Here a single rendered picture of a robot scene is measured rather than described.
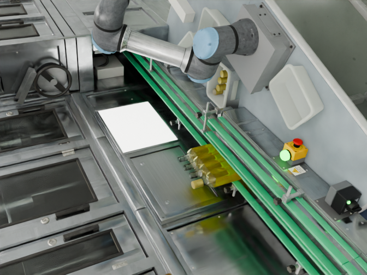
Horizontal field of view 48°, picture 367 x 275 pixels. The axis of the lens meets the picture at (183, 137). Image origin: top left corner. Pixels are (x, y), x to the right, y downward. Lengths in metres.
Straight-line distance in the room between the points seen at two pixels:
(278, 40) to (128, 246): 1.02
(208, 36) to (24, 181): 1.09
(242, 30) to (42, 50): 1.22
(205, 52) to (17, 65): 1.21
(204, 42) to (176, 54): 0.16
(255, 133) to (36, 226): 1.02
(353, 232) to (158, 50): 1.01
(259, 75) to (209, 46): 0.26
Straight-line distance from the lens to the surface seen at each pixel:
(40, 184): 2.06
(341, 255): 1.53
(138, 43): 1.74
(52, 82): 2.51
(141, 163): 2.06
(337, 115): 1.62
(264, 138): 1.87
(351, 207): 1.60
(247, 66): 1.81
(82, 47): 2.52
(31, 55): 2.49
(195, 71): 1.75
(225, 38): 1.66
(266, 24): 1.75
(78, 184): 2.03
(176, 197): 1.91
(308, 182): 1.71
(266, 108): 1.93
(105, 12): 1.68
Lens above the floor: 1.90
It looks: 25 degrees down
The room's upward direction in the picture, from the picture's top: 104 degrees counter-clockwise
